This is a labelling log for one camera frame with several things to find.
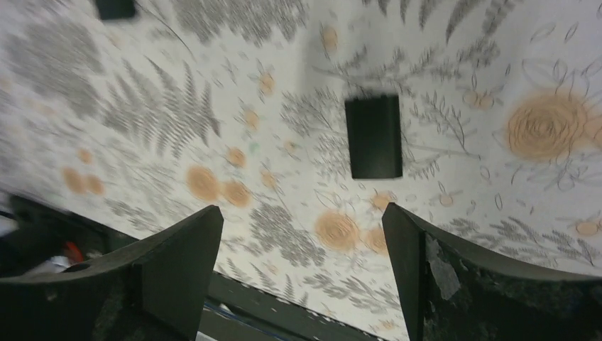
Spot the floral table mat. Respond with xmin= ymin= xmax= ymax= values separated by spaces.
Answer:
xmin=1 ymin=1 xmax=601 ymax=340

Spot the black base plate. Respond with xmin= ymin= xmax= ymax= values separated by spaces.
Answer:
xmin=1 ymin=195 xmax=371 ymax=340

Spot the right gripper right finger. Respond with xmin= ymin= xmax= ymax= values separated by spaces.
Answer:
xmin=382 ymin=203 xmax=601 ymax=340

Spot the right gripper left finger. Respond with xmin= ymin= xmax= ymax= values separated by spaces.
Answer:
xmin=1 ymin=205 xmax=224 ymax=340

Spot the black remote control back up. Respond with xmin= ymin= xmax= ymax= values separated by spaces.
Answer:
xmin=92 ymin=0 xmax=137 ymax=21

